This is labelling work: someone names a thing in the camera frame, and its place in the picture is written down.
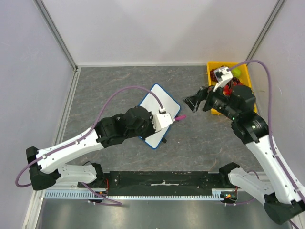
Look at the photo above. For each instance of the yellow plastic bin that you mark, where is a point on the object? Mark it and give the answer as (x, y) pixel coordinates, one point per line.
(245, 78)

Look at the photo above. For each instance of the right aluminium frame post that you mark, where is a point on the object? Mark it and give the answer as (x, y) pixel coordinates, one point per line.
(266, 28)

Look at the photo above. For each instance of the magenta marker cap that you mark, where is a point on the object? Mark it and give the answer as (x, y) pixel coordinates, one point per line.
(179, 118)

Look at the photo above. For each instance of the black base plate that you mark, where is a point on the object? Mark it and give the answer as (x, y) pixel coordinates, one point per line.
(161, 182)

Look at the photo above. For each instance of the aluminium frame post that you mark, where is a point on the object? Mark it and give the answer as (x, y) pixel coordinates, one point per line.
(55, 32)
(266, 28)

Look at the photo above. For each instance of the light green apple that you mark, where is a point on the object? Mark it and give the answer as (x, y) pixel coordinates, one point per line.
(236, 72)

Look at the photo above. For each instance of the red cherry cluster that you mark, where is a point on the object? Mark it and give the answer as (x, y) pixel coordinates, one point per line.
(228, 88)

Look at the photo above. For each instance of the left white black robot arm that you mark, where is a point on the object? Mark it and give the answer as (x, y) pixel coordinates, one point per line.
(45, 163)

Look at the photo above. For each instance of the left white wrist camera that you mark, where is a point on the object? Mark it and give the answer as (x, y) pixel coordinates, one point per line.
(161, 120)

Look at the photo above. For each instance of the slotted cable duct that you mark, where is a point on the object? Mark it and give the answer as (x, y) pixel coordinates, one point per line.
(86, 194)

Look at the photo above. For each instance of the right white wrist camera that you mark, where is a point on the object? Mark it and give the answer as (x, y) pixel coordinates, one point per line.
(223, 76)

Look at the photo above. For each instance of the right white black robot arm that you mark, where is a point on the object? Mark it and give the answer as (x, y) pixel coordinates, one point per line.
(284, 196)

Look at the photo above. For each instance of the blue framed whiteboard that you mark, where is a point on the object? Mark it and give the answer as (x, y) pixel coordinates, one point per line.
(150, 104)

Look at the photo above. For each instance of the dark red grape bunch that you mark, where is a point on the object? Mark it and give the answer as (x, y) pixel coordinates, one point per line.
(212, 76)

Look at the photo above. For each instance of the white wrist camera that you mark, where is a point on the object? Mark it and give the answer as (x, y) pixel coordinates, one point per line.
(223, 76)
(161, 120)

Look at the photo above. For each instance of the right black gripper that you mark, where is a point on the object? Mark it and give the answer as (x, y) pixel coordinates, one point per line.
(207, 99)

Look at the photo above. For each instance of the left aluminium frame post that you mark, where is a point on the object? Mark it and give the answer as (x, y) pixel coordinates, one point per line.
(55, 32)

